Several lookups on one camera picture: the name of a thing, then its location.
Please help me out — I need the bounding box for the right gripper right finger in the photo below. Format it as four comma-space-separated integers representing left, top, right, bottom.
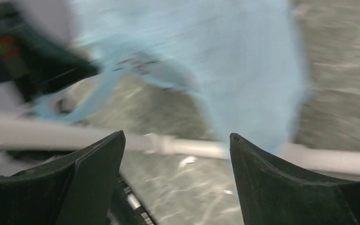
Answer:
230, 133, 360, 225

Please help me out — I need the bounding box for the blue plastic bag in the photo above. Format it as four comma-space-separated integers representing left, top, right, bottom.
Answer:
35, 0, 309, 154

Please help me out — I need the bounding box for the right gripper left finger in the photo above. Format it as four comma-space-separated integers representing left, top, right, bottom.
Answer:
0, 131, 126, 225

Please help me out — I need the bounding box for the white PVC pipe frame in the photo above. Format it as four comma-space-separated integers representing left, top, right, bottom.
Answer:
0, 114, 360, 175

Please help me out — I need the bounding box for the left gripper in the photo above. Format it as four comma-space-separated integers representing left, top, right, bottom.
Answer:
0, 3, 99, 102

